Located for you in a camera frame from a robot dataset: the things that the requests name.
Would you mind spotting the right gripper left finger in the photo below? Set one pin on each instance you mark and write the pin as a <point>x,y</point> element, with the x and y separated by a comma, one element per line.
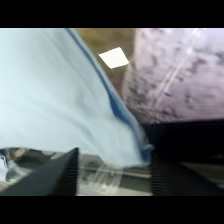
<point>55,180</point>

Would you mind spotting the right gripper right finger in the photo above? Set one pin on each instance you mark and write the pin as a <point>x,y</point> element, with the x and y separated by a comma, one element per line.
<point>170,183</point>

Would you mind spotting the light blue shirt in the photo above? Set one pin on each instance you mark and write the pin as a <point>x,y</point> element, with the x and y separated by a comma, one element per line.
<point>50,96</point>

